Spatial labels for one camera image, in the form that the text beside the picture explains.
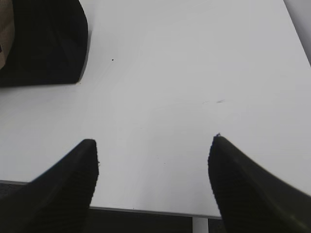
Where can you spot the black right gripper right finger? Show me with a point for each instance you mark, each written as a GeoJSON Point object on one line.
{"type": "Point", "coordinates": [251, 199]}

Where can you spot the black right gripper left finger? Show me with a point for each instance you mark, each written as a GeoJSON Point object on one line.
{"type": "Point", "coordinates": [58, 200]}

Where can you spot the black bag with tan handles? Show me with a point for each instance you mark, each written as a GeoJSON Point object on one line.
{"type": "Point", "coordinates": [42, 42]}

